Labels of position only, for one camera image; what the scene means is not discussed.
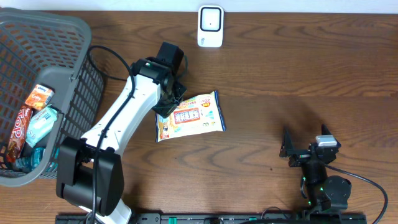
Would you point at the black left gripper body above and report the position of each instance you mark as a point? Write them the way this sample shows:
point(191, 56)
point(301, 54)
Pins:
point(171, 97)

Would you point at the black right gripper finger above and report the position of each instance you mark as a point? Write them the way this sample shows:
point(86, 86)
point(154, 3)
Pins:
point(325, 130)
point(287, 147)

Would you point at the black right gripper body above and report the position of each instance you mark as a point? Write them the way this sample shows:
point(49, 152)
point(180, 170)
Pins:
point(300, 157)

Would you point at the yellow snack bag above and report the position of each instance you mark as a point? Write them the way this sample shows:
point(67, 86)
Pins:
point(197, 115)

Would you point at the orange tissue pack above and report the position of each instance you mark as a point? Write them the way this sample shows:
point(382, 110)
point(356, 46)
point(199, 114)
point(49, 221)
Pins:
point(39, 97)

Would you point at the light green wet wipes pack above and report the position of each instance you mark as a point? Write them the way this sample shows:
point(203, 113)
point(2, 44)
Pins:
point(40, 125)

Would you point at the red chocolate bar wrapper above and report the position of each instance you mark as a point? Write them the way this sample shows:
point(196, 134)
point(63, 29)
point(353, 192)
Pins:
point(19, 133)

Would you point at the blue mouthwash bottle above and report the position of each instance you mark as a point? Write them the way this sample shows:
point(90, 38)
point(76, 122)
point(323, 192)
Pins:
point(29, 163)

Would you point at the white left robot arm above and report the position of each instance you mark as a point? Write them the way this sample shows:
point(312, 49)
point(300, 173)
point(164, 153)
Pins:
point(90, 172)

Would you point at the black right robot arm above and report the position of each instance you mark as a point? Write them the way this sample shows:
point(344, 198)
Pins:
point(324, 193)

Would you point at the white barcode scanner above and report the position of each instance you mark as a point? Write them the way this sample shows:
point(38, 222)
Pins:
point(210, 26)

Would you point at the grey plastic shopping basket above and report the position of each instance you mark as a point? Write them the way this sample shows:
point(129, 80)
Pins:
point(50, 50)

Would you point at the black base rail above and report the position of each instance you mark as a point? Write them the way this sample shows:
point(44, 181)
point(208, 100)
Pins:
point(270, 218)

